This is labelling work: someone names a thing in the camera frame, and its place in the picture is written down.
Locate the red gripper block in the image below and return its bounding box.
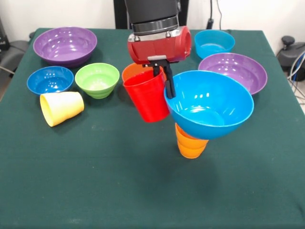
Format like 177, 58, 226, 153
127, 25, 192, 99

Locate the red plastic cup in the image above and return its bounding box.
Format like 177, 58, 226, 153
122, 69, 171, 123

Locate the large light blue bowl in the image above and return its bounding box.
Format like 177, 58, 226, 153
163, 70, 255, 141

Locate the orange plastic cup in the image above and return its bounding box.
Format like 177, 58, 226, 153
174, 123, 210, 159

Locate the purple plastic bowl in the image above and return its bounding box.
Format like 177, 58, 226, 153
32, 26, 98, 69
198, 52, 268, 95

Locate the yellow plastic cup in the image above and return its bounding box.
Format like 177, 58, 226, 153
39, 91, 85, 127

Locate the orange-red plastic bowl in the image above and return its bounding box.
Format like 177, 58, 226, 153
122, 62, 158, 83

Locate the small light blue bowl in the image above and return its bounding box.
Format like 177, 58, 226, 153
194, 29, 236, 60

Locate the green plastic bowl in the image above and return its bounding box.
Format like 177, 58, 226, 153
74, 62, 121, 99

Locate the dark blue plastic bowl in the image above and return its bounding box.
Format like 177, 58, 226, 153
26, 66, 75, 96

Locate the dark green tablecloth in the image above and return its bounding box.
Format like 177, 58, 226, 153
0, 28, 305, 229

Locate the black office chair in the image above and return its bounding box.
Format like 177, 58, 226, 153
0, 16, 35, 72

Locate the black hanging cable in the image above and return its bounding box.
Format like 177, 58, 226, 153
206, 0, 214, 30

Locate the tangle of floor cables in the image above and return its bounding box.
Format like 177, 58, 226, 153
287, 51, 305, 101

